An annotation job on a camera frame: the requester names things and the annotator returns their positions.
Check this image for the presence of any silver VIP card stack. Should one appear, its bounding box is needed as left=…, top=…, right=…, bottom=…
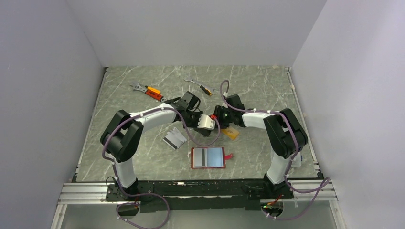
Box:
left=163, top=127, right=187, bottom=150

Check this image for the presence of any single silver card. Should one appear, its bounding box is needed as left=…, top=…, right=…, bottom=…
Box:
left=192, top=148, right=207, bottom=168

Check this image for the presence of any red leather card holder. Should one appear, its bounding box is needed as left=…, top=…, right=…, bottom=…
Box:
left=190, top=147, right=234, bottom=169

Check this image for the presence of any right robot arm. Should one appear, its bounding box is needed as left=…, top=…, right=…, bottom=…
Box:
left=213, top=94, right=309, bottom=198

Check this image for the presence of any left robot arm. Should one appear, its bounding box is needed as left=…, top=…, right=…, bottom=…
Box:
left=100, top=92, right=216, bottom=200

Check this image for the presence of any orange gold card stack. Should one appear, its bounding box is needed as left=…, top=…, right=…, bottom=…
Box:
left=221, top=126, right=240, bottom=140

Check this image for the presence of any orange red adjustable wrench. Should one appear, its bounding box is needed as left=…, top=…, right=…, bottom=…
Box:
left=130, top=81, right=167, bottom=103

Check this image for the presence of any clear plastic parts box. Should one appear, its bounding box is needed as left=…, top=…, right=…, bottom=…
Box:
left=270, top=151, right=303, bottom=170

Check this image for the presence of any black yellow handled wrench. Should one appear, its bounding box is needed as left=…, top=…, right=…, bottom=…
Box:
left=184, top=76, right=217, bottom=96

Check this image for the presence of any black aluminium base frame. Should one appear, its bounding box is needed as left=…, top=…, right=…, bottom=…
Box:
left=58, top=179, right=337, bottom=213

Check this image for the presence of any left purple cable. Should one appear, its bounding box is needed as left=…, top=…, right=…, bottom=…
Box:
left=101, top=106, right=222, bottom=229

